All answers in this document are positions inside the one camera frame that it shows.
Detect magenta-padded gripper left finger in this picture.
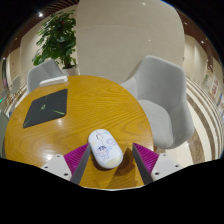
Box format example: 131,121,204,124
41,142,92,186

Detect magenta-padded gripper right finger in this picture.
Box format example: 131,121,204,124
131,142,184,186

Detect white printed computer mouse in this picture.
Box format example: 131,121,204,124
87,128,124,170

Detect black mouse pad green lines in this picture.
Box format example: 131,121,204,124
22,88,69,129

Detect light grey armchair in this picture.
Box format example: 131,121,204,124
26,59,64,94
119,55,196,150

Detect grey-green chair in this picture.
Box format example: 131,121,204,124
0,109,10,158

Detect white power strip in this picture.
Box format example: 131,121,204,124
38,75,69,88

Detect white plant pot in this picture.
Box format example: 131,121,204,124
62,65,80,77

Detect group of distant chairs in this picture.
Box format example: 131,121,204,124
1,74,23,104

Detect green leafy potted plant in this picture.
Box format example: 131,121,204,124
32,10,78,70

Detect red and white wall poster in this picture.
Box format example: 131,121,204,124
209,77,221,101

